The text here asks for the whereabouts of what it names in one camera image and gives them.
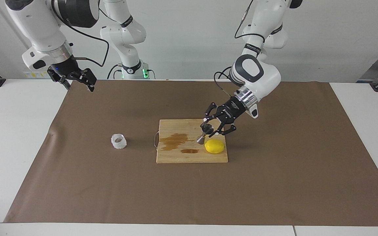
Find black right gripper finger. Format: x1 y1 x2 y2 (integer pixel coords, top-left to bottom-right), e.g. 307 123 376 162
47 67 71 90
73 68 97 92

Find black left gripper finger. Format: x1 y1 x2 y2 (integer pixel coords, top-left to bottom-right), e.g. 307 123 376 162
204 102 224 124
209 121 237 138

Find steel cocktail jigger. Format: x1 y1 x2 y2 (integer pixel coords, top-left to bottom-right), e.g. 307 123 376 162
197 123 214 145

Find small clear glass cup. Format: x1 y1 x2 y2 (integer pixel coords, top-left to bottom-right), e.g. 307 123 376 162
111 133 127 150

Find yellow lemon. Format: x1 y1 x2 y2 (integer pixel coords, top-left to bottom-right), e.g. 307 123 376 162
204 139 225 154

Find wooden cutting board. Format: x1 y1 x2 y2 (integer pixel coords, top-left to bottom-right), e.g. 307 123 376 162
154 119 229 164

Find brown paper table mat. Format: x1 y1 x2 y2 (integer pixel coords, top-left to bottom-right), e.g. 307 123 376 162
4 80 378 226

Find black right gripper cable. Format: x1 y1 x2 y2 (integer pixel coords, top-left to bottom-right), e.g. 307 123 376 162
50 0 110 68

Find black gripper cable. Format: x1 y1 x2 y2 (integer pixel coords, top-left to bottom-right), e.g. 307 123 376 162
50 0 110 68
214 0 266 99

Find white wall socket box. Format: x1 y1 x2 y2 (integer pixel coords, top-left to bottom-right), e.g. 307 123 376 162
23 70 50 79

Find black base cable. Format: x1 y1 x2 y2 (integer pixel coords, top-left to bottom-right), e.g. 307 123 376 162
107 64 157 80

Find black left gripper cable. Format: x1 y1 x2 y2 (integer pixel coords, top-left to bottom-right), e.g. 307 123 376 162
214 0 266 99

